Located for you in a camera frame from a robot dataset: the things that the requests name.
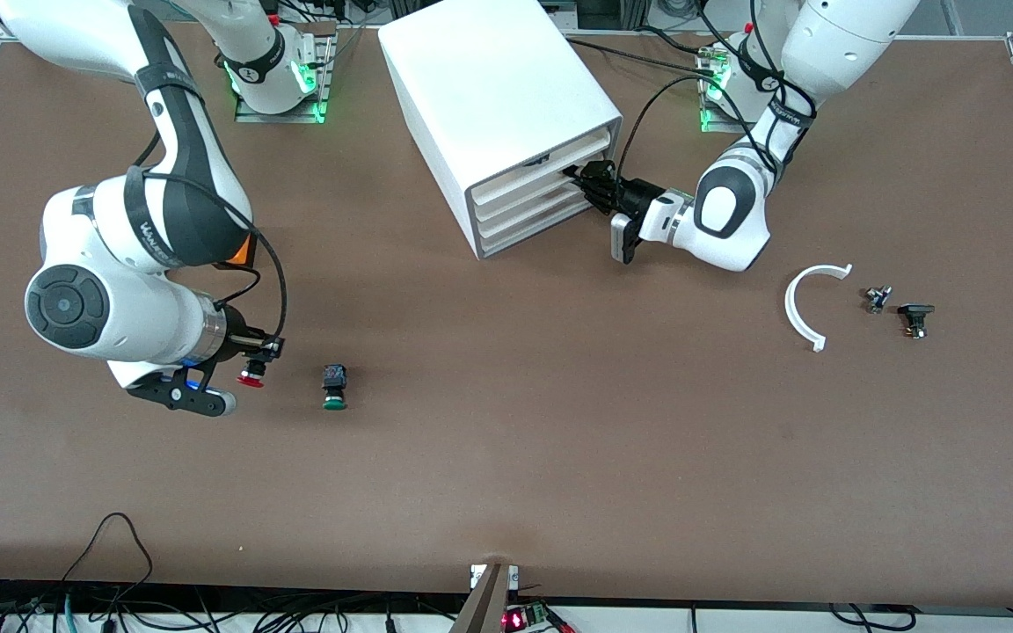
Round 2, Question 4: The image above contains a cream drawer with dark notch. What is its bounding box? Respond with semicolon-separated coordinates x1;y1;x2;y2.
474;163;591;223

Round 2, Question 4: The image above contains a plain cream drawer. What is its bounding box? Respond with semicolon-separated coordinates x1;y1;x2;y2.
479;200;604;254
477;189;600;238

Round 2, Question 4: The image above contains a white drawer cabinet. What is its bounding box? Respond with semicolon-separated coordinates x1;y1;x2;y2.
377;0;623;260

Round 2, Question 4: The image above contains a white curved plastic clip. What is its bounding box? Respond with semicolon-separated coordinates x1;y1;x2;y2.
784;263;854;353

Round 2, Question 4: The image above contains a circuit board with red light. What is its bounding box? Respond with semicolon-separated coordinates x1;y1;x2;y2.
502;602;573;633

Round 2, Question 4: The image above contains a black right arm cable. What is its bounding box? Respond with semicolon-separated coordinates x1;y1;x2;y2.
128;132;289;346

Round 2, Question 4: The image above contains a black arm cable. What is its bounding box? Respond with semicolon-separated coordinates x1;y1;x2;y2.
616;0;817;190
128;132;289;346

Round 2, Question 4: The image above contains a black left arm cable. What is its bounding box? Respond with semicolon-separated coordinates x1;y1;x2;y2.
616;0;817;190

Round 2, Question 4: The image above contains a cream drawer with black handle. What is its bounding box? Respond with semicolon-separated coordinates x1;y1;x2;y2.
470;127;611;206

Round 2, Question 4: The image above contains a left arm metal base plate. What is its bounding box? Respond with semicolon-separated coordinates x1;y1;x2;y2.
698;48;749;135

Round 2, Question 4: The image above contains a black cable on table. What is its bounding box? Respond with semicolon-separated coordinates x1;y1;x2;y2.
564;37;723;78

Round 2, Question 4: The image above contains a black looped cable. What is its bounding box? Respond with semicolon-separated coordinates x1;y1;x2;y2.
62;513;154;586

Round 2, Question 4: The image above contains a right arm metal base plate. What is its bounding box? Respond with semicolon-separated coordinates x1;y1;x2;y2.
234;22;333;124

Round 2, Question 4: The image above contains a small black switch part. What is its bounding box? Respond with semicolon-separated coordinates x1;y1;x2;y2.
898;303;936;340

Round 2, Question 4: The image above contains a grey wedge camera mount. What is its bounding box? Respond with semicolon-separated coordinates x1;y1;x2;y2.
449;563;521;633

